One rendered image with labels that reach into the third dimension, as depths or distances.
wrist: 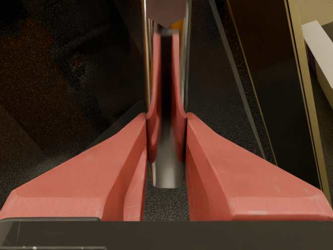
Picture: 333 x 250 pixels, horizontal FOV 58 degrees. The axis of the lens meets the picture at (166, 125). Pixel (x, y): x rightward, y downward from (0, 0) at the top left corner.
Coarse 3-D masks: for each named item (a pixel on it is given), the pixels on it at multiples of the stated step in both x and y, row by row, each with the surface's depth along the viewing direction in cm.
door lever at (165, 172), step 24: (144, 0) 9; (168, 0) 8; (192, 0) 9; (144, 24) 9; (168, 24) 9; (144, 48) 10; (168, 48) 9; (144, 72) 10; (168, 72) 10; (168, 96) 10; (168, 120) 11; (168, 144) 12; (168, 168) 13
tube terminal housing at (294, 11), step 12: (288, 0) 15; (300, 24) 15; (300, 36) 16; (300, 48) 16; (300, 60) 16; (312, 96) 18; (312, 108) 18; (312, 120) 19; (312, 132) 19; (324, 168) 21; (324, 180) 22; (324, 192) 23
